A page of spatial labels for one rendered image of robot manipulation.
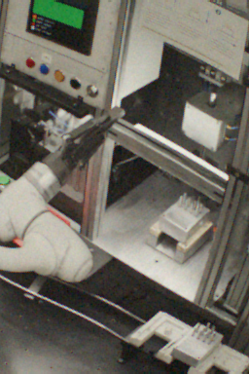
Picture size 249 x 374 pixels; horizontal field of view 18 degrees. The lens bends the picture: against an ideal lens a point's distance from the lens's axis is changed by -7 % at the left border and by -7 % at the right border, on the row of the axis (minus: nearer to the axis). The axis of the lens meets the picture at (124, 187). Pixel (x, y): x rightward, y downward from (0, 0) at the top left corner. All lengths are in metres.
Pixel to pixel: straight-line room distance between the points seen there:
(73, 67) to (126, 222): 0.60
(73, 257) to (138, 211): 0.75
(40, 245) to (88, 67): 0.53
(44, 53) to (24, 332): 0.88
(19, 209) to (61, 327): 0.67
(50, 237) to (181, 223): 0.62
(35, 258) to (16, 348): 0.65
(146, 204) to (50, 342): 0.58
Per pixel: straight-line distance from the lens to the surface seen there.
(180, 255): 2.31
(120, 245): 2.35
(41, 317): 2.42
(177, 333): 2.19
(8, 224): 1.83
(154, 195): 2.54
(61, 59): 2.08
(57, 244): 1.75
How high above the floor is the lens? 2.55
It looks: 40 degrees down
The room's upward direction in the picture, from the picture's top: 9 degrees clockwise
